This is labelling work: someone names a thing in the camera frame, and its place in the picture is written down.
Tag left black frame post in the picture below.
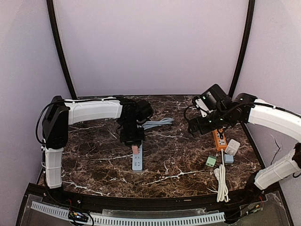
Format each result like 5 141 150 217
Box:
46 0 77 99

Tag right black frame post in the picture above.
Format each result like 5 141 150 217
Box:
228 0 255 97

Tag white cube socket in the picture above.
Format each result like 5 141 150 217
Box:
225 139 240 156

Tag blue power strip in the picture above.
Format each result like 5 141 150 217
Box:
132 144 143 173

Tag green plug adapter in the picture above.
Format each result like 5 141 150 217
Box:
206 156 216 168

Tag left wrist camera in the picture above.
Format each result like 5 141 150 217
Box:
136 100 153 121

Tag white power strip cable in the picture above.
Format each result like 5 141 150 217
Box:
213 150 230 202

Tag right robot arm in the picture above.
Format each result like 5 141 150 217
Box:
183 93 301 190

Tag orange power strip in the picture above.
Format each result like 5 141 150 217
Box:
212 129 227 151

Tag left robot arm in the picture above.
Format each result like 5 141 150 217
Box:
41 96 152 189

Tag light blue plug adapter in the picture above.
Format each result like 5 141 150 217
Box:
224 154 234 164

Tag pink plug adapter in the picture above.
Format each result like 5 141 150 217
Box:
131 145 139 155

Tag black front table rail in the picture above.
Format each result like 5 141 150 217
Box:
25 183 266 212

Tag black frame post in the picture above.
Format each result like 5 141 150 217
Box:
46 0 77 99
228 0 255 97

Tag grey slotted cable duct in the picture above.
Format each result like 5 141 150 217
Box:
31 201 225 226

